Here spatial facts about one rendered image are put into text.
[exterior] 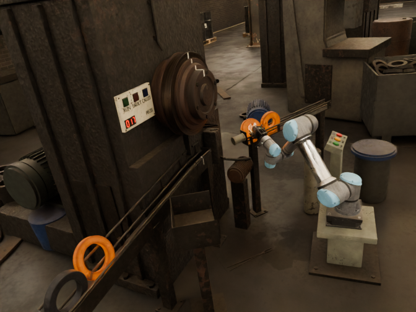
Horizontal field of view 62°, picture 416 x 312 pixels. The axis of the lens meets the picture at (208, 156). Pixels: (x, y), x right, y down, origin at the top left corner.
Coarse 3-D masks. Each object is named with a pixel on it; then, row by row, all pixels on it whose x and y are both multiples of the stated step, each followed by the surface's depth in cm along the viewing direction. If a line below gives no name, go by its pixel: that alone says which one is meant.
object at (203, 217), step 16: (208, 192) 176; (176, 208) 177; (192, 208) 179; (208, 208) 180; (176, 224) 173; (192, 224) 152; (208, 224) 153; (176, 240) 154; (192, 240) 155; (208, 240) 156; (208, 272) 181; (208, 288) 185; (192, 304) 201; (208, 304) 190; (224, 304) 198
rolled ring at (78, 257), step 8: (88, 240) 146; (96, 240) 149; (104, 240) 152; (80, 248) 143; (104, 248) 153; (112, 248) 154; (80, 256) 142; (112, 256) 153; (80, 264) 141; (104, 264) 152; (88, 272) 143; (96, 272) 146
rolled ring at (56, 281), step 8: (64, 272) 132; (72, 272) 133; (80, 272) 137; (56, 280) 128; (64, 280) 130; (80, 280) 137; (48, 288) 127; (56, 288) 127; (80, 288) 139; (48, 296) 126; (56, 296) 127; (80, 296) 138; (48, 304) 125; (72, 304) 137
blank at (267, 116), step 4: (268, 112) 249; (272, 112) 248; (264, 116) 247; (268, 116) 248; (272, 116) 250; (276, 116) 251; (264, 120) 247; (268, 120) 249; (276, 120) 252; (264, 124) 249; (272, 124) 254; (272, 128) 253
